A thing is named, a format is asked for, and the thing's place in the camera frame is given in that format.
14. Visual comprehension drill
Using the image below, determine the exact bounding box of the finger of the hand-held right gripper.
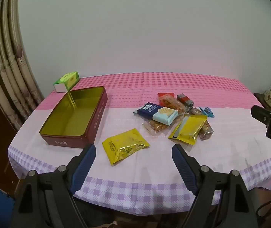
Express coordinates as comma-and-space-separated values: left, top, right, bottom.
251, 104, 271, 125

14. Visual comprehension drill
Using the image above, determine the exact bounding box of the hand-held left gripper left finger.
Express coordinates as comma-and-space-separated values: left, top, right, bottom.
12, 144, 96, 228

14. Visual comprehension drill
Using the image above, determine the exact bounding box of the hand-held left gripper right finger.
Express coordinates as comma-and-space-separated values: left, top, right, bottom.
171, 144, 260, 228

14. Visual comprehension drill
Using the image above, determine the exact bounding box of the yellow packet with white strip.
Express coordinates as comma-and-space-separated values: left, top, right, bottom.
168, 115, 208, 145

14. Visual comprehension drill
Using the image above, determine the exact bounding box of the yellow foil snack packet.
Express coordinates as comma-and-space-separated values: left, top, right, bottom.
102, 128, 150, 165

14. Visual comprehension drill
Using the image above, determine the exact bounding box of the dark sesame bar packet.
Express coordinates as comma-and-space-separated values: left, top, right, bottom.
197, 121, 214, 140

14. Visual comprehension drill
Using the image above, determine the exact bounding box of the clear fried twist packet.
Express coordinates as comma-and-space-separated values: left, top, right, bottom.
142, 117, 183, 137

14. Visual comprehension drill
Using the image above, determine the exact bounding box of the small blue candy packet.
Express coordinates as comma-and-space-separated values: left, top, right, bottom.
198, 106, 215, 118

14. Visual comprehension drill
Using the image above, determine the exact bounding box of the dark red tin box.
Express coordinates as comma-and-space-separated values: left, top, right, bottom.
39, 86, 108, 149

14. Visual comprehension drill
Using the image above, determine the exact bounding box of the navy and blue cracker packet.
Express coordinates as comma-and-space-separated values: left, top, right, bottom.
134, 102, 179, 126

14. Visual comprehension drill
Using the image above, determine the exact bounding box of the dark wooden side cabinet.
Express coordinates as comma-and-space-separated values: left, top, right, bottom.
253, 92, 271, 116

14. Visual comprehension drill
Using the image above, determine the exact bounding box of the pink checked tablecloth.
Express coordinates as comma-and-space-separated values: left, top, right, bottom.
8, 72, 271, 215

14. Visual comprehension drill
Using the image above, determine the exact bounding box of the red-topped peanut packet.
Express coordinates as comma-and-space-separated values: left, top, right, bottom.
158, 92, 186, 114

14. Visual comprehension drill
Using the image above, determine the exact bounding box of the small red snack packet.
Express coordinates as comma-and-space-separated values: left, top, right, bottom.
176, 94, 194, 108

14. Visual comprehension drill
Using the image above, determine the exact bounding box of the green tissue box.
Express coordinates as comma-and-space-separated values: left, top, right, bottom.
53, 71, 79, 93

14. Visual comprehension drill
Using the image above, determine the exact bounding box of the beige patterned curtain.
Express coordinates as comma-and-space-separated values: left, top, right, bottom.
0, 0, 44, 131

